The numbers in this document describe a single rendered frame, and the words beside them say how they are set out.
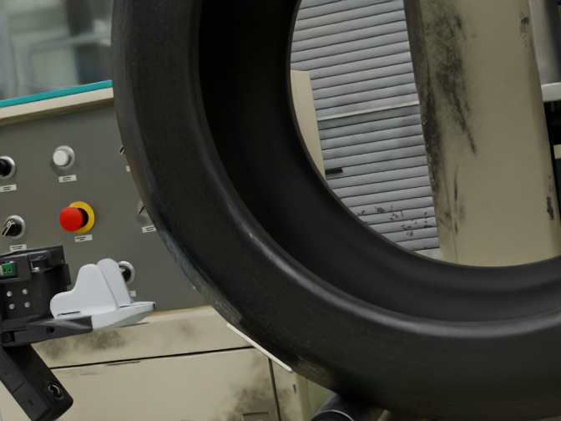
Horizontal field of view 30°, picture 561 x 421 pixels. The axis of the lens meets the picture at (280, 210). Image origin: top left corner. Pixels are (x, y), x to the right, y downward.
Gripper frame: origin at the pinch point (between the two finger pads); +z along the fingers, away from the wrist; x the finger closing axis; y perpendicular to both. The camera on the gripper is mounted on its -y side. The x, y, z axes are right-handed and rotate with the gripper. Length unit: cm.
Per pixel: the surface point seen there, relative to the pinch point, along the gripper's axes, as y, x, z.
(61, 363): -16, 63, -44
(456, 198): 4.8, 26.9, 26.4
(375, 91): 54, 922, -137
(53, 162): 16, 68, -42
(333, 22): 127, 925, -168
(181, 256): 5.8, -9.2, 8.3
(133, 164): 13.6, -8.6, 5.2
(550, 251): -2.0, 26.9, 35.4
